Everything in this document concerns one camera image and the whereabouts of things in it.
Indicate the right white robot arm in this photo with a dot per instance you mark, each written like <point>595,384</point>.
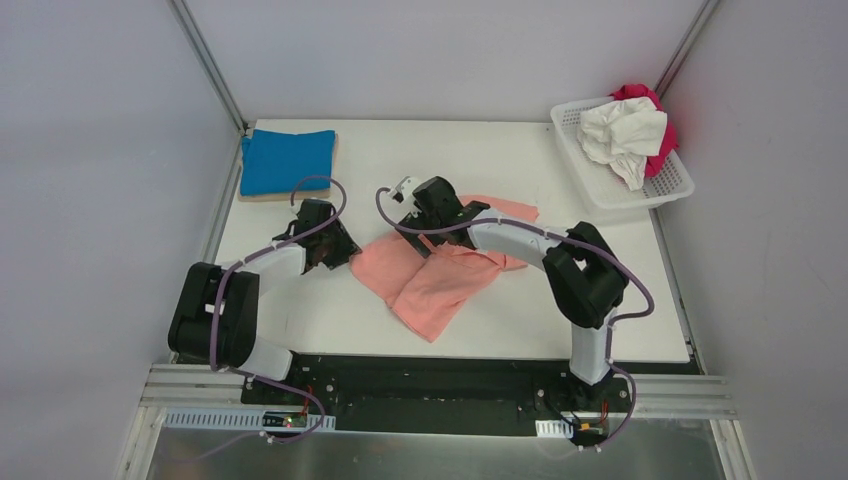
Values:
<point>586,285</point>

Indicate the aluminium frame rail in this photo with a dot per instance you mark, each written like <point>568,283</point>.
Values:
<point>209,65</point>

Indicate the magenta red t shirt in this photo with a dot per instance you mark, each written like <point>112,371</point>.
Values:
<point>654,163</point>

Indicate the salmon pink t shirt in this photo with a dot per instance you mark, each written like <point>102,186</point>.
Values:
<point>427,293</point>

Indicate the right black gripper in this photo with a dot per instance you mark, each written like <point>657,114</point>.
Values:
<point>419,225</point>

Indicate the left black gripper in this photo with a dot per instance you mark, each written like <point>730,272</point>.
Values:
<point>333,245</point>

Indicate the electronics board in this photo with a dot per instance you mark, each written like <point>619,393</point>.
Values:
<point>277,420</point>
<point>589,432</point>

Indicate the right electronics board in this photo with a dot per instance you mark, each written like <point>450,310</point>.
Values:
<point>589,432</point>

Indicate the crumpled white t shirt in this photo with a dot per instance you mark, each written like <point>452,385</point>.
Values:
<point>623,135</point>

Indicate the white plastic basket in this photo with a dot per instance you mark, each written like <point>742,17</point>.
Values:
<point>600,189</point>

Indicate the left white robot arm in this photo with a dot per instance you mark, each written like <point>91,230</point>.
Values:
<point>216,316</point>

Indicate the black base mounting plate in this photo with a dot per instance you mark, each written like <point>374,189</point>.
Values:
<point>443,396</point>

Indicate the left electronics board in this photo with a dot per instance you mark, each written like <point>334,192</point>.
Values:
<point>277,420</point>

